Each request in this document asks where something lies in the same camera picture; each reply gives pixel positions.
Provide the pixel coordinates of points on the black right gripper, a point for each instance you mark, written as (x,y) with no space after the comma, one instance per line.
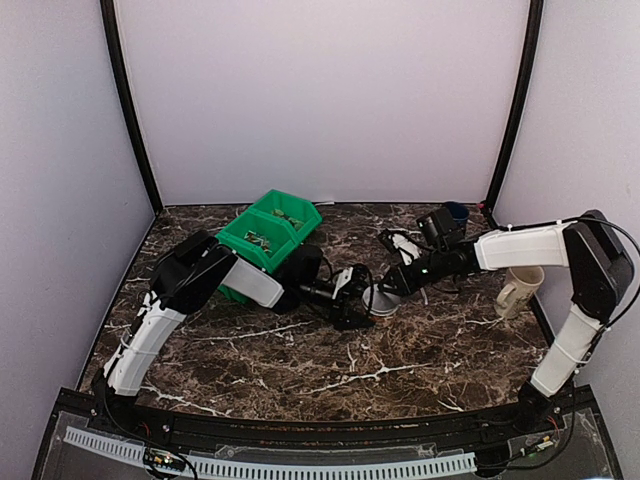
(405,285)

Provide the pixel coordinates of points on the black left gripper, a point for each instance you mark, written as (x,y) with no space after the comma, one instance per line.
(346,295)

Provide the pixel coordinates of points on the white round lid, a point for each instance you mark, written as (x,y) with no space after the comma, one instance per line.
(378,303)

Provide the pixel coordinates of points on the green three-compartment candy bin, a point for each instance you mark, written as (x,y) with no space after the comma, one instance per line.
(270,229)

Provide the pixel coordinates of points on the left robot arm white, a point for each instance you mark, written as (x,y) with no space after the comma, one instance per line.
(186,277)

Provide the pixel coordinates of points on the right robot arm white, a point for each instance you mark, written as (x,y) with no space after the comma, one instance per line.
(591,259)

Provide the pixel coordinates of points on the yellow-green gummy candies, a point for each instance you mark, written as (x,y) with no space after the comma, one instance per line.
(296,223)

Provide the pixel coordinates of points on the lollipop candies pile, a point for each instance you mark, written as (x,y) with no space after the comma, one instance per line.
(258,240)

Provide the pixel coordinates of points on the dark blue mug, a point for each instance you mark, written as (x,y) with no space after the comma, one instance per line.
(459,212)

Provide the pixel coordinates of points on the beige ceramic mug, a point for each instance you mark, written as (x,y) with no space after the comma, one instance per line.
(520,284)

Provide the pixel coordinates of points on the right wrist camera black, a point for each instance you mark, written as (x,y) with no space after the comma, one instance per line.
(438,228)

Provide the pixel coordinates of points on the black front rail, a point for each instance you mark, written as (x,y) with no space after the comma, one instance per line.
(182,430)

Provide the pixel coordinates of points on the white slotted cable duct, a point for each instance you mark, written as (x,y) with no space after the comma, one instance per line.
(247,463)

